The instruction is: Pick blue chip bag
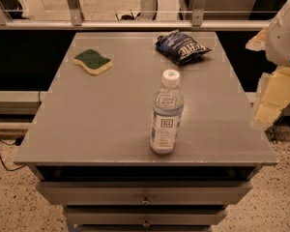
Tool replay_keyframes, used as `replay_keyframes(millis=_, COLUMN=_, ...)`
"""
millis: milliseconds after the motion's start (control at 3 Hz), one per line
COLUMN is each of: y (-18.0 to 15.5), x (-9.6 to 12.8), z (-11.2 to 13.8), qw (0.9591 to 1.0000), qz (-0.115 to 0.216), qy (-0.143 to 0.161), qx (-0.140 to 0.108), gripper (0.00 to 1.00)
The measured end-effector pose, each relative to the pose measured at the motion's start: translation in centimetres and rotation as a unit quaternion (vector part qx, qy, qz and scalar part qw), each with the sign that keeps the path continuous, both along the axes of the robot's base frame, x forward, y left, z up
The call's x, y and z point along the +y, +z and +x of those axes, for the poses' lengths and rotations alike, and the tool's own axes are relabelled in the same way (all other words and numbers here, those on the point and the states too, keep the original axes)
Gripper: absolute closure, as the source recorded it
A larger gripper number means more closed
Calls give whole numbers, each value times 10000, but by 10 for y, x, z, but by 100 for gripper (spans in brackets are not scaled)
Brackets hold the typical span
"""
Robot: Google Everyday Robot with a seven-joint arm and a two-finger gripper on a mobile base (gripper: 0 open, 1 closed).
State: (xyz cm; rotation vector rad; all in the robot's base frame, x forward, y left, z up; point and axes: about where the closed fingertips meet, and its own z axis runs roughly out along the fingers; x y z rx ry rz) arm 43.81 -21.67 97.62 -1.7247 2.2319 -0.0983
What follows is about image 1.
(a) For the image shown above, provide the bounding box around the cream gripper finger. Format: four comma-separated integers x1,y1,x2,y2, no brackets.
246,28,267,51
251,66,290,129

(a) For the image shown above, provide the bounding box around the blue chip bag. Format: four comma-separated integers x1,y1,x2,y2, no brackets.
156,30,211,65

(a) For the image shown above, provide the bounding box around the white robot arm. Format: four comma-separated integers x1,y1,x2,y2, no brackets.
246,0,290,130

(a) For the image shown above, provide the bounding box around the clear plastic water bottle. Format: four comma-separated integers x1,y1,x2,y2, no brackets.
150,70,184,155

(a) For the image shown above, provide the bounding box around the green and yellow sponge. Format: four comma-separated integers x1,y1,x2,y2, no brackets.
73,49,112,75

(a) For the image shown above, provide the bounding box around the upper drawer knob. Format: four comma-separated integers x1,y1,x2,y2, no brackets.
141,195,151,205

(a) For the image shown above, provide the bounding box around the drawer knob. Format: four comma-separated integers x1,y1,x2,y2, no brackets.
141,195,151,205
142,219,151,227

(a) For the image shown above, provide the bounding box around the lower drawer knob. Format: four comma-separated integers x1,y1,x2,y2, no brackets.
142,219,151,227

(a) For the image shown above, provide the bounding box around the grey drawer cabinet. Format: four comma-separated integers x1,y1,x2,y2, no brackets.
14,32,276,232

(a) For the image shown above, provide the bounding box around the metal railing frame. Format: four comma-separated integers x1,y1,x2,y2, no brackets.
0,0,276,31

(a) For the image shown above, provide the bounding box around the black floor cable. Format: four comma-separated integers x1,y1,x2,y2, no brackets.
0,121,27,172

